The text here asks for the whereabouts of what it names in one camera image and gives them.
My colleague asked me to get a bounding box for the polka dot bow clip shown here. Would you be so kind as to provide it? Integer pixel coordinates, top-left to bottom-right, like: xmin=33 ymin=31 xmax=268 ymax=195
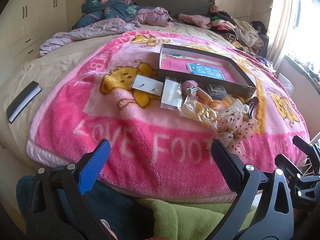
xmin=215 ymin=107 xmax=259 ymax=157

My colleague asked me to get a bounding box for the cream hair claw clip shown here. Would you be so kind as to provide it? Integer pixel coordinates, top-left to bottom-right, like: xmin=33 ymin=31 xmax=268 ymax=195
xmin=226 ymin=99 xmax=249 ymax=115

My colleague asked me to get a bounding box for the orange spiral hair tie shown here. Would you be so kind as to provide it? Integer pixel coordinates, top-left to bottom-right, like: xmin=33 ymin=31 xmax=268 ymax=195
xmin=197 ymin=88 xmax=223 ymax=110

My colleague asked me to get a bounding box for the yellow hair ties bag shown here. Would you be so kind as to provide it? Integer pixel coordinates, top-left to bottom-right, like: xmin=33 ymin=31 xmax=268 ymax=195
xmin=180 ymin=96 xmax=217 ymax=130

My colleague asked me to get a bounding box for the pink fluffy pompom clip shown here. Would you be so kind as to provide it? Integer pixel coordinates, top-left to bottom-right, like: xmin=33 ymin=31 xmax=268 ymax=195
xmin=182 ymin=80 xmax=198 ymax=96

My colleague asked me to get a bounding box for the clear bagged earring card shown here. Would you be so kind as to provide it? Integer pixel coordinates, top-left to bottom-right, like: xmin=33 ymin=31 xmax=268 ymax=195
xmin=161 ymin=77 xmax=183 ymax=111

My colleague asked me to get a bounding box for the dark teal cloth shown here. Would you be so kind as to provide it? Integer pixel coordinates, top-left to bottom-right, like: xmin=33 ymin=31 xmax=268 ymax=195
xmin=16 ymin=176 xmax=155 ymax=239

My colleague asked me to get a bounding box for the beige bed sheet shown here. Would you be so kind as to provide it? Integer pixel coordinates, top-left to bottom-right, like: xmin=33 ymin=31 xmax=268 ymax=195
xmin=0 ymin=23 xmax=226 ymax=165

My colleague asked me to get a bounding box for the green towel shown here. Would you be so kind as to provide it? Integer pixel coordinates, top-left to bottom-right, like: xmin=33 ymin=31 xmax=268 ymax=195
xmin=135 ymin=197 xmax=258 ymax=240

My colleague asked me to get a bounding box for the pink book blue label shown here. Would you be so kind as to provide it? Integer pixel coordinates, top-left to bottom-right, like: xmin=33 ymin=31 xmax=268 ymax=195
xmin=159 ymin=53 xmax=239 ymax=83

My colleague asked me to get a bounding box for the black shallow cardboard box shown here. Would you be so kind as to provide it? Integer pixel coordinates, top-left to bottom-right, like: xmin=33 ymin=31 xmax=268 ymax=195
xmin=158 ymin=44 xmax=256 ymax=98

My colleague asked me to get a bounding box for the cream curtain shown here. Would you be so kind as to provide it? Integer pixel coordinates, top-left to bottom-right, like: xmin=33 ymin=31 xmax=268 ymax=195
xmin=266 ymin=0 xmax=298 ymax=70

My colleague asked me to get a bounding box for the pile of mixed clothes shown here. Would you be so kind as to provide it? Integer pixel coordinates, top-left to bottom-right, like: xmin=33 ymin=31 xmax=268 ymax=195
xmin=209 ymin=5 xmax=268 ymax=57

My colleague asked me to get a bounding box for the pink cartoon fleece blanket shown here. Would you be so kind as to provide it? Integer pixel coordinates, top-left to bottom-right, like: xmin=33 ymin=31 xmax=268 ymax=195
xmin=27 ymin=30 xmax=310 ymax=202

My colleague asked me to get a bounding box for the white earring card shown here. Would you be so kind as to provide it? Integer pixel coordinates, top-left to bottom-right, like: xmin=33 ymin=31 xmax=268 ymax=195
xmin=132 ymin=75 xmax=164 ymax=96

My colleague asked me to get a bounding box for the pink folded clothing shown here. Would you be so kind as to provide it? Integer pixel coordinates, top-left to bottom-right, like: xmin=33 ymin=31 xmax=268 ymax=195
xmin=177 ymin=14 xmax=212 ymax=29

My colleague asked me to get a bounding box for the pink crumpled garment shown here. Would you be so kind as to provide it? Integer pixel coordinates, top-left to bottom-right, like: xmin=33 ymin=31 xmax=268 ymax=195
xmin=135 ymin=7 xmax=174 ymax=27

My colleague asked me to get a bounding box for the cream wardrobe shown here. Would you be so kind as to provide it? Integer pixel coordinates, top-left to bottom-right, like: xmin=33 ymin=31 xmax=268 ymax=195
xmin=1 ymin=0 xmax=68 ymax=82

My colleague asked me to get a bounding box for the dark floral quilt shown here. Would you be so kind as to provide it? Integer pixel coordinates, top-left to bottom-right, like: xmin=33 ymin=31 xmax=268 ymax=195
xmin=72 ymin=0 xmax=140 ymax=30

